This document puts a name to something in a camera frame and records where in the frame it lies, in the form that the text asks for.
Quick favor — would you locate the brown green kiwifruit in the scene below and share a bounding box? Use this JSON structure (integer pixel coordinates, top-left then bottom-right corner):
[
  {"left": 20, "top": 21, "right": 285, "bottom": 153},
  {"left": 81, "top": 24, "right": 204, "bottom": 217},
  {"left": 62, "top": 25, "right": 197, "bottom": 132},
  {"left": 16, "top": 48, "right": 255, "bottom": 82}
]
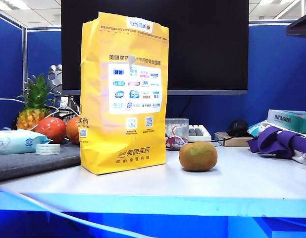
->
[{"left": 178, "top": 141, "right": 218, "bottom": 173}]

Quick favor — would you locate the yellow printed paper bag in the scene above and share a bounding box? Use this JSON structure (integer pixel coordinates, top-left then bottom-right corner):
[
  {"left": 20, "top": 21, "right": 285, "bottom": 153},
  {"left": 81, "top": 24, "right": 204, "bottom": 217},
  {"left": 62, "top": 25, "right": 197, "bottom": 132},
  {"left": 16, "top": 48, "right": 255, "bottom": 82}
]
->
[{"left": 78, "top": 11, "right": 170, "bottom": 176}]

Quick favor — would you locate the white grey keyboard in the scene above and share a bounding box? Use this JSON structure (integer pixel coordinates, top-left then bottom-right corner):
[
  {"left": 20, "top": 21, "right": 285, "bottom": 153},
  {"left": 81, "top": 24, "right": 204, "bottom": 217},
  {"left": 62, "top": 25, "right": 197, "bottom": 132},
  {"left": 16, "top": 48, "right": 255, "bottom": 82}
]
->
[{"left": 188, "top": 124, "right": 212, "bottom": 143}]

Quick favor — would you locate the orange round fruit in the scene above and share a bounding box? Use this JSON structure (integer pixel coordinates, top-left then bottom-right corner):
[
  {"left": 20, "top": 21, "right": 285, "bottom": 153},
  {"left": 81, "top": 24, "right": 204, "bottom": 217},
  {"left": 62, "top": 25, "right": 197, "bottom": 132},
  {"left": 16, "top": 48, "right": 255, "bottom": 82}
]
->
[{"left": 65, "top": 116, "right": 81, "bottom": 145}]

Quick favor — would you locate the brown cardboard box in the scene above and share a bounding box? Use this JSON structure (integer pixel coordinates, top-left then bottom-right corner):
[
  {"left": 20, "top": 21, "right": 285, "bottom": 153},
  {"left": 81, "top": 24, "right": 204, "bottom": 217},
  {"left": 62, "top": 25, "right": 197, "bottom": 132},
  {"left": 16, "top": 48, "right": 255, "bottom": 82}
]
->
[{"left": 213, "top": 131, "right": 255, "bottom": 147}]

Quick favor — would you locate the black computer mouse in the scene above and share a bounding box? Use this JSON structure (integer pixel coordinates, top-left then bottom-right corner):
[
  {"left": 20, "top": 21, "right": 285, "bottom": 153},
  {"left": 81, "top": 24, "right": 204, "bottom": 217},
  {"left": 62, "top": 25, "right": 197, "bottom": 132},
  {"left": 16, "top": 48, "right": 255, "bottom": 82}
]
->
[{"left": 226, "top": 119, "right": 250, "bottom": 137}]

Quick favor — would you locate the black computer monitor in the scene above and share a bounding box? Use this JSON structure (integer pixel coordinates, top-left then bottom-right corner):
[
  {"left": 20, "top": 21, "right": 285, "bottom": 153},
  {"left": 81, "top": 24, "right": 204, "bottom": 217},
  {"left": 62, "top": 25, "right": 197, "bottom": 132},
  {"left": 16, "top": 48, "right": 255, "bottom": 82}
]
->
[{"left": 60, "top": 0, "right": 250, "bottom": 96}]

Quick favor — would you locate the red round fruit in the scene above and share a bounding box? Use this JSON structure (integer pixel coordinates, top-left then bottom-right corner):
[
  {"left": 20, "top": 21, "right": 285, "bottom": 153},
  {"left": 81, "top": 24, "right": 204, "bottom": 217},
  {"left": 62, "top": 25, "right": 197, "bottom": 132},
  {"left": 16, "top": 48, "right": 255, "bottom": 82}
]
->
[{"left": 33, "top": 117, "right": 67, "bottom": 144}]

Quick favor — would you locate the blue white small packet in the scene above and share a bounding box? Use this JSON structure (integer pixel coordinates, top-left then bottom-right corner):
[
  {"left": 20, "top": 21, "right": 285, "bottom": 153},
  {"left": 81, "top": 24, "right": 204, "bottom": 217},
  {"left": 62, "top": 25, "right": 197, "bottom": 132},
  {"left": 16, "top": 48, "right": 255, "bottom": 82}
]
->
[{"left": 247, "top": 119, "right": 270, "bottom": 137}]

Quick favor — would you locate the clear adhesive tape roll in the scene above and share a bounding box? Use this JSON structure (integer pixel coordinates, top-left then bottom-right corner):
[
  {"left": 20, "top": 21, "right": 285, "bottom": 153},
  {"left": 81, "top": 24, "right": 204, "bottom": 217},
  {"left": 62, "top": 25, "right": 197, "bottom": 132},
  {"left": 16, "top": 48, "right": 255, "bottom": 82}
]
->
[{"left": 35, "top": 143, "right": 61, "bottom": 156}]

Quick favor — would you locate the pineapple with green crown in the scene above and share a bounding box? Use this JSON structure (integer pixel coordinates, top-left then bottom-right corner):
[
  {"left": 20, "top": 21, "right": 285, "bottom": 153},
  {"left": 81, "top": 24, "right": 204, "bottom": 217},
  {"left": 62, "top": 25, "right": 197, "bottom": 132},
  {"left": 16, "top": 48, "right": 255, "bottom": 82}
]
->
[{"left": 16, "top": 73, "right": 55, "bottom": 131}]

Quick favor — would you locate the purple cloth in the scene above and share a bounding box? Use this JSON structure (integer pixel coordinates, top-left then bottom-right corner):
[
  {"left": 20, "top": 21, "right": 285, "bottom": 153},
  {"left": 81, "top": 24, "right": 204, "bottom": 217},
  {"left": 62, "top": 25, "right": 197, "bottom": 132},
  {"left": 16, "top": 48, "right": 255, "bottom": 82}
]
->
[{"left": 247, "top": 125, "right": 306, "bottom": 160}]

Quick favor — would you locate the grey felt desk mat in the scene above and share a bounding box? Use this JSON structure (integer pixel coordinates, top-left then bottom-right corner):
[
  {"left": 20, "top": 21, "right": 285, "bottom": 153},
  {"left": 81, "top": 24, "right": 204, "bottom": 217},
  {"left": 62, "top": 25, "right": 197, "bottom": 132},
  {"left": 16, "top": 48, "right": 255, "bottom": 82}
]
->
[{"left": 0, "top": 140, "right": 81, "bottom": 183}]

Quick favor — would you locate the green white medicine box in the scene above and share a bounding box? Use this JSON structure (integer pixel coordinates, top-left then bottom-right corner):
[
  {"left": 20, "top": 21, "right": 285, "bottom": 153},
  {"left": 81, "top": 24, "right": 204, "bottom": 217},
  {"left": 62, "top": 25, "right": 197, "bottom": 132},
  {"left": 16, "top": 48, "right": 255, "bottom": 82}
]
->
[{"left": 266, "top": 109, "right": 306, "bottom": 134}]

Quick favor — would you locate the blue white wet wipes pack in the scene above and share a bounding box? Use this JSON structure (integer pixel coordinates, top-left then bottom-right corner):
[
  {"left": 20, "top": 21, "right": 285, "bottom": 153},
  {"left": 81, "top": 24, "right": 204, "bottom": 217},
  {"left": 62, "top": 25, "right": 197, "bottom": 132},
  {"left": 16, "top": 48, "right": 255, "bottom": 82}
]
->
[{"left": 0, "top": 128, "right": 52, "bottom": 156}]

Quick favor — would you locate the white printed soft item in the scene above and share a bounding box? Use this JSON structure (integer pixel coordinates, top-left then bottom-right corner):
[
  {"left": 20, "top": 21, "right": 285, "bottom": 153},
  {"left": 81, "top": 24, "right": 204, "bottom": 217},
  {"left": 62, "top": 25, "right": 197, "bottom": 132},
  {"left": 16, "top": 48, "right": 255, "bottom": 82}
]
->
[{"left": 290, "top": 148, "right": 306, "bottom": 165}]

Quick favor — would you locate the blue box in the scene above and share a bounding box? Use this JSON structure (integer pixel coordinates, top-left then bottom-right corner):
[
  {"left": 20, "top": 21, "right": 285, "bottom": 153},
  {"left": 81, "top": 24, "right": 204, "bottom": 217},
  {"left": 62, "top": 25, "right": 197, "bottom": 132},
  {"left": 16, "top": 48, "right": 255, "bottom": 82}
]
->
[{"left": 252, "top": 216, "right": 306, "bottom": 238}]

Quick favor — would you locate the clear plastic cup with cables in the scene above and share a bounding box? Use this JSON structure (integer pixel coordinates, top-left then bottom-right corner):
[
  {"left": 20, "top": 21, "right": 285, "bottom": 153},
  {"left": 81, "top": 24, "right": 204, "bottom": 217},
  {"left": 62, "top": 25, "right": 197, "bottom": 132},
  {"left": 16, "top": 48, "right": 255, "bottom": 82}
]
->
[{"left": 165, "top": 118, "right": 190, "bottom": 151}]

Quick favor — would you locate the grey partition frame post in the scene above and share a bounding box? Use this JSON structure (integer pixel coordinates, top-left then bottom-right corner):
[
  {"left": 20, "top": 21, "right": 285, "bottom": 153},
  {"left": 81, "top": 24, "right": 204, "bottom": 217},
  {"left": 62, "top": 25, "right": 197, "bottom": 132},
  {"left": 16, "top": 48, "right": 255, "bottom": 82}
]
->
[{"left": 21, "top": 26, "right": 28, "bottom": 106}]

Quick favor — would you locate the thin white cable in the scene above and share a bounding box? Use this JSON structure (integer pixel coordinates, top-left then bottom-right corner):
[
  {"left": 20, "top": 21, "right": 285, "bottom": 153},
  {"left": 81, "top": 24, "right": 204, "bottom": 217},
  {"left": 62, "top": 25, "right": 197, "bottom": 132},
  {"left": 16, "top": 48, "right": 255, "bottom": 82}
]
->
[{"left": 0, "top": 98, "right": 80, "bottom": 117}]

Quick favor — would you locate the thick white cable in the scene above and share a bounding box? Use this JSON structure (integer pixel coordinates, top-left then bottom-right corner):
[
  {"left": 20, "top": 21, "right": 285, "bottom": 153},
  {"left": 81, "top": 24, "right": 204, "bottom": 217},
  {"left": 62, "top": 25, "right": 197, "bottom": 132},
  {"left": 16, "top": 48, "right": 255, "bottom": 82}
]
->
[{"left": 0, "top": 184, "right": 153, "bottom": 238}]

